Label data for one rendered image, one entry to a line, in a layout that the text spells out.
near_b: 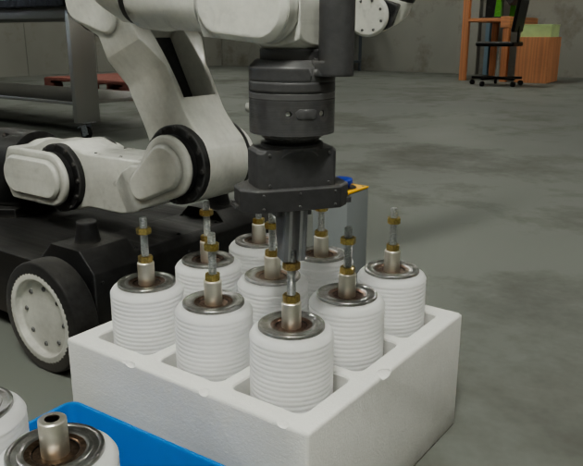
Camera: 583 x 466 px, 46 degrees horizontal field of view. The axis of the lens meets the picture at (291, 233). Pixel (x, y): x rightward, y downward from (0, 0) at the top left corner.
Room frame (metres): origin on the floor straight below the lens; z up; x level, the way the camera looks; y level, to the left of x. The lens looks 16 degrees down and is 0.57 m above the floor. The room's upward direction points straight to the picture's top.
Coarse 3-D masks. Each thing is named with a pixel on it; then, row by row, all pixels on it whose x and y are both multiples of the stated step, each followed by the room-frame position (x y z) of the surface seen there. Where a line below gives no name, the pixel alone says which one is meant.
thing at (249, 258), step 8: (232, 248) 1.03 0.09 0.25; (240, 248) 1.02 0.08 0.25; (248, 248) 1.01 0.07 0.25; (240, 256) 1.01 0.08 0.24; (248, 256) 1.00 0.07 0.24; (256, 256) 1.00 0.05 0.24; (248, 264) 1.00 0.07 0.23; (256, 264) 1.00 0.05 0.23; (264, 264) 1.00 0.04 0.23; (280, 264) 1.02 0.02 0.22
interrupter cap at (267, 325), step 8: (280, 312) 0.75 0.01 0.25; (304, 312) 0.75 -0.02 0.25; (264, 320) 0.73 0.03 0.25; (272, 320) 0.73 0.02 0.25; (280, 320) 0.73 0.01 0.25; (304, 320) 0.73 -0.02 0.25; (312, 320) 0.73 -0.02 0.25; (320, 320) 0.73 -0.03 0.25; (264, 328) 0.71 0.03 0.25; (272, 328) 0.70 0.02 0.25; (280, 328) 0.71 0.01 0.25; (304, 328) 0.71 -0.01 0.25; (312, 328) 0.70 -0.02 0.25; (320, 328) 0.70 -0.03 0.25; (272, 336) 0.69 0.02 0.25; (280, 336) 0.68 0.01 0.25; (288, 336) 0.68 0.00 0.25; (296, 336) 0.68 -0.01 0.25; (304, 336) 0.68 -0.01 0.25; (312, 336) 0.69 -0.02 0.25
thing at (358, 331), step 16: (320, 304) 0.79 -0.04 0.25; (368, 304) 0.78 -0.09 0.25; (384, 304) 0.80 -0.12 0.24; (336, 320) 0.77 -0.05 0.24; (352, 320) 0.77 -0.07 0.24; (368, 320) 0.77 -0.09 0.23; (336, 336) 0.77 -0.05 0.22; (352, 336) 0.77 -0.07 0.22; (368, 336) 0.77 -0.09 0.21; (336, 352) 0.77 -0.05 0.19; (352, 352) 0.77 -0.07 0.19; (368, 352) 0.77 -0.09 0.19; (352, 368) 0.77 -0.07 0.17
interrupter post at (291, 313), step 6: (282, 300) 0.72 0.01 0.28; (300, 300) 0.72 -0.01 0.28; (282, 306) 0.71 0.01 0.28; (288, 306) 0.71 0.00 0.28; (294, 306) 0.71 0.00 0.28; (300, 306) 0.71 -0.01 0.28; (282, 312) 0.71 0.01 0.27; (288, 312) 0.71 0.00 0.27; (294, 312) 0.71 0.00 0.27; (300, 312) 0.71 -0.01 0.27; (282, 318) 0.71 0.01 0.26; (288, 318) 0.71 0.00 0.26; (294, 318) 0.71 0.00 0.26; (300, 318) 0.71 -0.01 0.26; (282, 324) 0.71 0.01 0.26; (288, 324) 0.71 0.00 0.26; (294, 324) 0.71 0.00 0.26; (300, 324) 0.71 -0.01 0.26
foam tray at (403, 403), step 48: (96, 336) 0.85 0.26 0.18; (384, 336) 0.85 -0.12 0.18; (432, 336) 0.85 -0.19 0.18; (96, 384) 0.81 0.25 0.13; (144, 384) 0.75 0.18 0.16; (192, 384) 0.72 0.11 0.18; (240, 384) 0.72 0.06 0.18; (336, 384) 0.74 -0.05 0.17; (384, 384) 0.74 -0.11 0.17; (432, 384) 0.85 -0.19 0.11; (192, 432) 0.71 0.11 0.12; (240, 432) 0.66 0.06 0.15; (288, 432) 0.63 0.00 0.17; (336, 432) 0.65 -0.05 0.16; (384, 432) 0.74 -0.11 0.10; (432, 432) 0.86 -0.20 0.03
